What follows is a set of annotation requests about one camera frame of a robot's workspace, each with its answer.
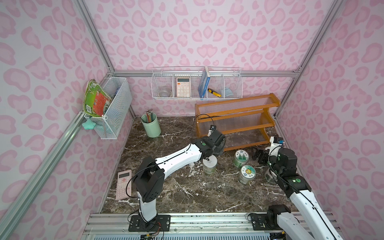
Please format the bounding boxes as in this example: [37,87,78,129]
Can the green label jar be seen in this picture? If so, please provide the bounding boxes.
[203,155,218,175]
[233,150,250,168]

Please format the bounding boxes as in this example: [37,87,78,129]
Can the sunflower label jar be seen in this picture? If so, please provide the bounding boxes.
[239,165,256,185]

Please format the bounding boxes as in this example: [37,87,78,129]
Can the white label jar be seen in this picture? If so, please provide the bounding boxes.
[265,170,278,184]

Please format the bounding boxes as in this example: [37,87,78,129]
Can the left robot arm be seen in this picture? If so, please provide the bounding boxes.
[131,125,226,223]

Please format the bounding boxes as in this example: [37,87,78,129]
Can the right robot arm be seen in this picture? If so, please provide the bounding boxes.
[248,145,343,240]

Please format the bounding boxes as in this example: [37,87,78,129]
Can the orange wooden three-tier shelf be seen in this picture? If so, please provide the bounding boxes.
[195,93,281,151]

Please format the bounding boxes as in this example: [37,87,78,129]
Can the yellow black utility knife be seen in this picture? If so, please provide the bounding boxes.
[208,88,222,98]

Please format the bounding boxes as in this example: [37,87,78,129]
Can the light blue cup in basket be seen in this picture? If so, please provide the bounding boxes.
[225,87,234,98]

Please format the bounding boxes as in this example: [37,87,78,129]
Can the mint green pencil cup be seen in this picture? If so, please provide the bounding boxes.
[141,113,161,138]

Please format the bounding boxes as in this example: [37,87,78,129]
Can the blue book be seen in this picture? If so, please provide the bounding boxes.
[198,66,211,99]

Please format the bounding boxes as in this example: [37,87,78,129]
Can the white orange calculator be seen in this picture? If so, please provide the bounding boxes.
[176,77,191,98]

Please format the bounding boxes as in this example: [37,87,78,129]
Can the coloured pencils in cup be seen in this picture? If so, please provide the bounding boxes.
[145,109,153,124]

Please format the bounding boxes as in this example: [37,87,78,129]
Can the clear tape roll in basket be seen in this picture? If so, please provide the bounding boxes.
[158,89,173,98]

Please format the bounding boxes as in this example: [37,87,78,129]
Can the pink calculator on table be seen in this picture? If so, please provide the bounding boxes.
[116,170,132,200]

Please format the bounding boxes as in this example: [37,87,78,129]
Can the white mesh side basket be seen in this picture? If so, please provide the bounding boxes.
[90,77,133,140]

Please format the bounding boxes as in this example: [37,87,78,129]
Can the mint star shaped hook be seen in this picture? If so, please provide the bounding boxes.
[82,118,96,130]

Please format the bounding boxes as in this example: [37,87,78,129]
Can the green red snack packet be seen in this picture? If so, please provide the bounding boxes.
[83,79,113,117]

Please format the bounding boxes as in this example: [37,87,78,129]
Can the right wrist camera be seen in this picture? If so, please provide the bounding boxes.
[269,137,285,156]

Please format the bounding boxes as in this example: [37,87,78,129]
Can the white wire wall basket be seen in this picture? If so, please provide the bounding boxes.
[151,67,243,100]

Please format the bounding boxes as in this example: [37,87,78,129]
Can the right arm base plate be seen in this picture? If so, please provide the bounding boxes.
[249,213,277,231]

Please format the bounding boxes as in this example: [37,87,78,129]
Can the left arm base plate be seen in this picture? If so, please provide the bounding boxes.
[129,215,171,232]

